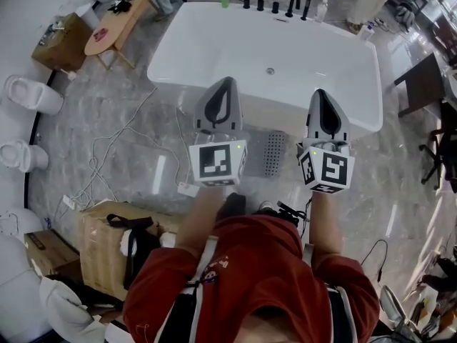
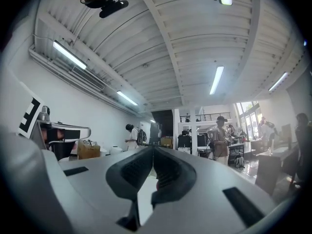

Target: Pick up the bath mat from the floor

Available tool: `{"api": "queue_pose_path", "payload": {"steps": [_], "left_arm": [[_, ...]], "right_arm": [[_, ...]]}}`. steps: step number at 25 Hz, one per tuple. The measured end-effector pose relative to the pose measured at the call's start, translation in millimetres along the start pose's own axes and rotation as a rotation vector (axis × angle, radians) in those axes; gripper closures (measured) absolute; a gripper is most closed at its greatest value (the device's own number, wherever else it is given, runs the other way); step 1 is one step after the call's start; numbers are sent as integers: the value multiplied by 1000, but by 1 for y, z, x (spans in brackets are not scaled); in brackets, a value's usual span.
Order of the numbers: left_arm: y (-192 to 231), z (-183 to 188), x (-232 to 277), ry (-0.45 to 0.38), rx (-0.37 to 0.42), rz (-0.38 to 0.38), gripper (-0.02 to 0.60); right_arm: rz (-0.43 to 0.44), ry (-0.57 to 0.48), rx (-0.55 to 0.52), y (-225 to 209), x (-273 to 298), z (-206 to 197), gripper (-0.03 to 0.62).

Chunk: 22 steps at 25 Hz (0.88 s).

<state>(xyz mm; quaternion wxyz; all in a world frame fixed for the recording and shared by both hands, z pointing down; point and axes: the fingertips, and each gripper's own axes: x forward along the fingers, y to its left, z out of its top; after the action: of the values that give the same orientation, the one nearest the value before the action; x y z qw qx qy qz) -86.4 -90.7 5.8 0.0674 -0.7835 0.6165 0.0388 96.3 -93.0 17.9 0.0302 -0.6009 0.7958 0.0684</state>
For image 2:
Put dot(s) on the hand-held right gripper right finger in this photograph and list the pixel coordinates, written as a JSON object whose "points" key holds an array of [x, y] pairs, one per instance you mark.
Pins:
{"points": [[207, 203]]}

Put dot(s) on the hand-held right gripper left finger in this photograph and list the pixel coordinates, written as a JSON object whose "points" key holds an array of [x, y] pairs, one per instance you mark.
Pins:
{"points": [[97, 186]]}

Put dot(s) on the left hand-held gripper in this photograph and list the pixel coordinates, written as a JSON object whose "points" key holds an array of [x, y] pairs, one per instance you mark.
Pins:
{"points": [[29, 116]]}

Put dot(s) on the open cardboard box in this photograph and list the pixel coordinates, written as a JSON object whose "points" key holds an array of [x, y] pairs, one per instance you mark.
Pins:
{"points": [[89, 151]]}

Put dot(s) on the white air vent grille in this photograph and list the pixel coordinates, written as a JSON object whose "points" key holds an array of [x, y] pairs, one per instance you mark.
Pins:
{"points": [[87, 77]]}

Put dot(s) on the grey table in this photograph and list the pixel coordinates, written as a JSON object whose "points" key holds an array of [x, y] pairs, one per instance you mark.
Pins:
{"points": [[265, 169]]}

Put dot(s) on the black mezzanine railing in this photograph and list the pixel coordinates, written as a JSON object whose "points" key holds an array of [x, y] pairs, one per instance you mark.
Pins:
{"points": [[207, 117]]}

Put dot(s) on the large bright window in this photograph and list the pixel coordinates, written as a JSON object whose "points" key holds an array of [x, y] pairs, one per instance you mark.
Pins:
{"points": [[248, 118]]}

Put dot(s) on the black head camera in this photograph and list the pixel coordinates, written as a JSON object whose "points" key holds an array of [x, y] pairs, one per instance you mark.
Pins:
{"points": [[113, 8]]}

